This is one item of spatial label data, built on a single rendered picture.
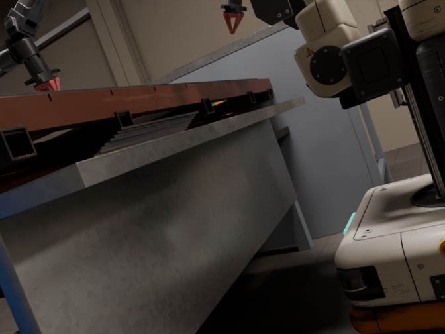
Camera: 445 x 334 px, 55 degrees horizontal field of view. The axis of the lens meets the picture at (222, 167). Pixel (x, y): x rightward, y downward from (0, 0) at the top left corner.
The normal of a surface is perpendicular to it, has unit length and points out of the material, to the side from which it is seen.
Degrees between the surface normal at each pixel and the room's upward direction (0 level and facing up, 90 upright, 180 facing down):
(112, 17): 90
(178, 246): 90
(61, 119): 90
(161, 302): 90
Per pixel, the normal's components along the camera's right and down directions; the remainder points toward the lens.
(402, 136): -0.43, 0.23
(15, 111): 0.86, -0.29
